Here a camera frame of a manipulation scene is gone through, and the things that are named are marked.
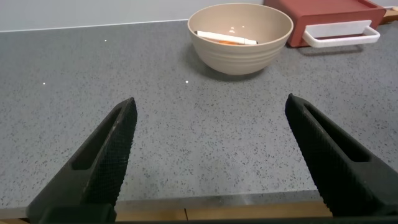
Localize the brown toast slice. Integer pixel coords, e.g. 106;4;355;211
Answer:
381;6;398;24

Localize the beige ribbed bowl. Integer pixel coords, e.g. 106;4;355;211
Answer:
187;2;294;76

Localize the red drawer case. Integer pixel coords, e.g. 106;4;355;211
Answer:
264;0;387;48

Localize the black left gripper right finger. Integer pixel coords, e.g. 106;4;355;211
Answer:
285;93;398;217

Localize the red drawer with white handle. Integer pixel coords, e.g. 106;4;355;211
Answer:
287;11;387;49

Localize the white marker pen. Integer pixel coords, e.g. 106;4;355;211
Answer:
196;30;259;46

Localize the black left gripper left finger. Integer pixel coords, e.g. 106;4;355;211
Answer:
26;97;138;223

